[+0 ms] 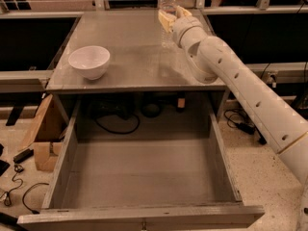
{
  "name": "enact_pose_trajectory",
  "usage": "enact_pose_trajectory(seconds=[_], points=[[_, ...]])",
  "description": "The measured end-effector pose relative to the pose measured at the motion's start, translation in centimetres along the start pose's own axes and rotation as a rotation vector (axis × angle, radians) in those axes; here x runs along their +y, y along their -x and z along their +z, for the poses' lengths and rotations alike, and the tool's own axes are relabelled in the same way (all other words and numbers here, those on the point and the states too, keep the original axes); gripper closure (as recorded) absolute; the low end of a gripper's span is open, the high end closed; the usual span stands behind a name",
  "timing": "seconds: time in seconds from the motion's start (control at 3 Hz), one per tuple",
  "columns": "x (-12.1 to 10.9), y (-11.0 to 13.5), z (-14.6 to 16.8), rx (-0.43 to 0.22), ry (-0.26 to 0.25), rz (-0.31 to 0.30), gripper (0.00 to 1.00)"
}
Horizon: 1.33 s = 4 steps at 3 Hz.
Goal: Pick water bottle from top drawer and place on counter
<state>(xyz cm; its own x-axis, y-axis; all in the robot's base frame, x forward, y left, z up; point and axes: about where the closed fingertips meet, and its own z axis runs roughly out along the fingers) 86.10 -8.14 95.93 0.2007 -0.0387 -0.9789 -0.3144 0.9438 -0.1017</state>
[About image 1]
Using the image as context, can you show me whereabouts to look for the black cable inside cabinet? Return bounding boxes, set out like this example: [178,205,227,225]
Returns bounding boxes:
[92,111,141,136]

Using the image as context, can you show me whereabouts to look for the black cable with adapter right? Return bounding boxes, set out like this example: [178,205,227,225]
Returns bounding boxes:
[223,63,271,136]

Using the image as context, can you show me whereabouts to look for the white ceramic bowl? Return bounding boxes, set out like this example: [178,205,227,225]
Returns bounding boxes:
[68,45,111,80]

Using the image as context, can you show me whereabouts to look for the clear plastic water bottle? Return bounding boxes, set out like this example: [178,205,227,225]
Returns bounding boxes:
[159,0,176,48]

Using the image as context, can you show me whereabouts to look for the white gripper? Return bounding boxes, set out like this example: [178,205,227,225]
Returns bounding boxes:
[158,6,206,49]

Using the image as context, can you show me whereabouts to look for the open grey wooden drawer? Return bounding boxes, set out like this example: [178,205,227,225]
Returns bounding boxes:
[18,96,264,231]

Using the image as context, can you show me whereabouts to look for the black cable on floor left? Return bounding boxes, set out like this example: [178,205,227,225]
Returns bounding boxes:
[0,164,50,215]

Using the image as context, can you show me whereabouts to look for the brown cardboard box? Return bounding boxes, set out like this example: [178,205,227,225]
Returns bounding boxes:
[18,94,67,172]

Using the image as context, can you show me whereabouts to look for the black metal table leg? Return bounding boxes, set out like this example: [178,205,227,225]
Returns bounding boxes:
[258,135,267,145]

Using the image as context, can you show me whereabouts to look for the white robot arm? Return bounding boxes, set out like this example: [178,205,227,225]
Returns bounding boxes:
[158,6,308,188]

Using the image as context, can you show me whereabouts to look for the black device on floor left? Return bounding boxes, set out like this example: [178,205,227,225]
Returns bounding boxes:
[13,148,34,164]

